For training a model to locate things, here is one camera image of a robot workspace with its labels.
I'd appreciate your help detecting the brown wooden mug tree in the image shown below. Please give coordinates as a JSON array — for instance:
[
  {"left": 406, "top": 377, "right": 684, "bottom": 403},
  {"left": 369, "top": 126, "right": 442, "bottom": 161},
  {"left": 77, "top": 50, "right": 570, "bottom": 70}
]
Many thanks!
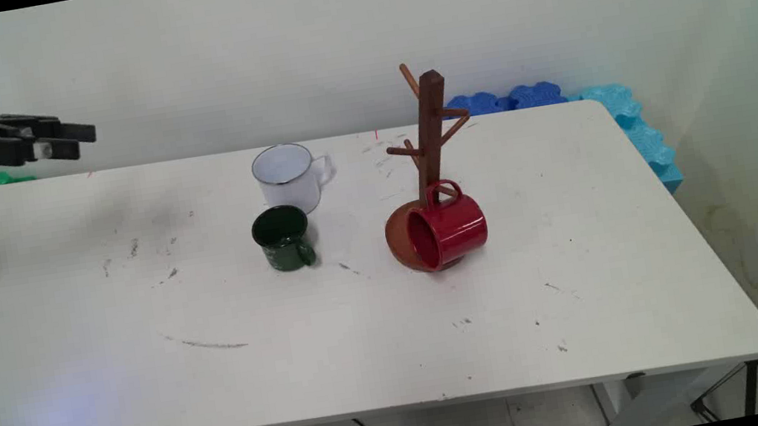
[{"left": 360, "top": 55, "right": 493, "bottom": 280}]

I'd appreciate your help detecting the light blue foam mat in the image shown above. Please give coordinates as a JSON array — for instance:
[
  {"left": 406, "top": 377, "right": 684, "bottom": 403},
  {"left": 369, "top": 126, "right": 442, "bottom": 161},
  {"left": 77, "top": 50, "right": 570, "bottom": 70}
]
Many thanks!
[{"left": 565, "top": 75, "right": 686, "bottom": 207}]

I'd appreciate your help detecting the dark blue foam mat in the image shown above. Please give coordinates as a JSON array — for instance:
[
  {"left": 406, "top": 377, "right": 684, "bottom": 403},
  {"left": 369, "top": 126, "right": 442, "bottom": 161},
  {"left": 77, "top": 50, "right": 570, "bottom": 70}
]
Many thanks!
[{"left": 443, "top": 77, "right": 570, "bottom": 121}]

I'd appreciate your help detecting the white table leg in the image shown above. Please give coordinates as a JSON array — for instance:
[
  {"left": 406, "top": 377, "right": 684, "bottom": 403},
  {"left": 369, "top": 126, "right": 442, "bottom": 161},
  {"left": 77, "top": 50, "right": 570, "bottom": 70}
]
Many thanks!
[{"left": 591, "top": 363, "right": 728, "bottom": 426}]

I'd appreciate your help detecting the white enamel mug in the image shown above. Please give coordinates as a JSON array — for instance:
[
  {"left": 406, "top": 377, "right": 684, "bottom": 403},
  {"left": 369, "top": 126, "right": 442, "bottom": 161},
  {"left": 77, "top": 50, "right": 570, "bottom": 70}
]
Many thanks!
[{"left": 248, "top": 137, "right": 343, "bottom": 222}]

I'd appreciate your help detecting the red enamel mug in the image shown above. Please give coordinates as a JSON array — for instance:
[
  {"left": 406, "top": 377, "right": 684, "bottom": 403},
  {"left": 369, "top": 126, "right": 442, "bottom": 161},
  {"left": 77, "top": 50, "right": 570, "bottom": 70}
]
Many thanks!
[{"left": 399, "top": 174, "right": 493, "bottom": 274}]

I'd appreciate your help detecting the dark green enamel mug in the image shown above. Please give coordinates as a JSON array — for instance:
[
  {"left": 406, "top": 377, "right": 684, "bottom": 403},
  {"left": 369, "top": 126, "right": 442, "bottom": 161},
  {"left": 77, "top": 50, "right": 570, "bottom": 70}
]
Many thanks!
[{"left": 248, "top": 201, "right": 320, "bottom": 277}]

